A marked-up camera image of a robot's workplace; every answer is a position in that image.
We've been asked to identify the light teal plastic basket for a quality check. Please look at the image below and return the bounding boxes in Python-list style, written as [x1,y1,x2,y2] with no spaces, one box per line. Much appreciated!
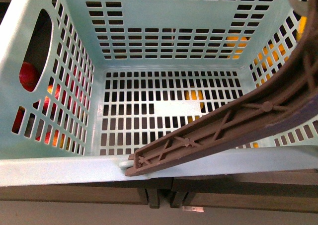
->
[0,0,318,187]

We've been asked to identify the brown plastic basket handle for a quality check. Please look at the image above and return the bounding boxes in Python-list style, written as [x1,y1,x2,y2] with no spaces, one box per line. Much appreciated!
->
[126,0,318,176]

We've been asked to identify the white price label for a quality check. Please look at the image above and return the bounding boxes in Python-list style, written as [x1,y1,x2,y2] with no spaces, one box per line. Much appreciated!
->
[182,206,204,213]

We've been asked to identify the red apple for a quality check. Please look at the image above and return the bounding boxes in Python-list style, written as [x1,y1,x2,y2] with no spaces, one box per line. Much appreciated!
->
[19,62,40,92]

